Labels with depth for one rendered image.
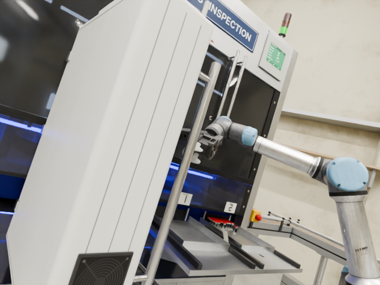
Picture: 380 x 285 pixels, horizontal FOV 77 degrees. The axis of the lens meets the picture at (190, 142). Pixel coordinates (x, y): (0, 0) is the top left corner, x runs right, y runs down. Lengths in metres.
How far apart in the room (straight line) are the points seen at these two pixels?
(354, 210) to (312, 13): 4.33
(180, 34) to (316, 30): 4.39
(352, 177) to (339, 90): 3.47
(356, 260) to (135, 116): 0.84
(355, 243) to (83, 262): 0.82
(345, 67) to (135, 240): 4.26
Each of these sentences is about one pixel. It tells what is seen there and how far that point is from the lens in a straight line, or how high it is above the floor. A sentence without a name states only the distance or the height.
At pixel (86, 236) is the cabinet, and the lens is 0.51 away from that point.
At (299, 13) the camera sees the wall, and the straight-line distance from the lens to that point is 5.09.
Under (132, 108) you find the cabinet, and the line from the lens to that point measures 0.48.
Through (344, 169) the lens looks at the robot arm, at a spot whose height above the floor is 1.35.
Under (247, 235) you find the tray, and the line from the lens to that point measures 1.55.
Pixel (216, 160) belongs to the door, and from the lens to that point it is 1.34.
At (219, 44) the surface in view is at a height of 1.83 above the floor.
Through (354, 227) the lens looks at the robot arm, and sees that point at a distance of 1.00.
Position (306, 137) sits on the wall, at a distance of 4.15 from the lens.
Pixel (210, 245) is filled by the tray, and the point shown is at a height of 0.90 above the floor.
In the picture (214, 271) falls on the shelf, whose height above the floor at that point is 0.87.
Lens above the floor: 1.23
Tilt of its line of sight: 3 degrees up
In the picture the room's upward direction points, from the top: 18 degrees clockwise
